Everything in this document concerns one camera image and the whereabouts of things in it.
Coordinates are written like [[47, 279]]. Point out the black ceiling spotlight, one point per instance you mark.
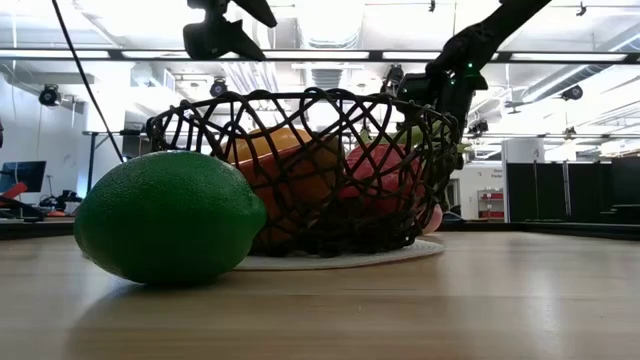
[[50, 95], [218, 88], [572, 93]]

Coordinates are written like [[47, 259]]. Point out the orange fruit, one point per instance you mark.
[[265, 142]]

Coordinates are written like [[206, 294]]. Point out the green lime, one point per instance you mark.
[[170, 220]]

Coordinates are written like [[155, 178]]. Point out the black computer monitor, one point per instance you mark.
[[22, 175]]

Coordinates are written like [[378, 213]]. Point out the white cabinet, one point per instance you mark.
[[522, 150]]

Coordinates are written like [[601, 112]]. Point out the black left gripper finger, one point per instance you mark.
[[260, 11], [242, 47]]

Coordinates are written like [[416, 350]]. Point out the red storage shelf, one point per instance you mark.
[[491, 204]]

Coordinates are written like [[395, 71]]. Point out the black room partition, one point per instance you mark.
[[570, 190]]

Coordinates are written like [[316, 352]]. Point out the red onion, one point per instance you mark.
[[434, 222]]

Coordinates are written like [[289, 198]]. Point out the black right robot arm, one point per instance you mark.
[[500, 22]]

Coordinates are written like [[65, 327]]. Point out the white round plate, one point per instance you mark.
[[350, 261]]

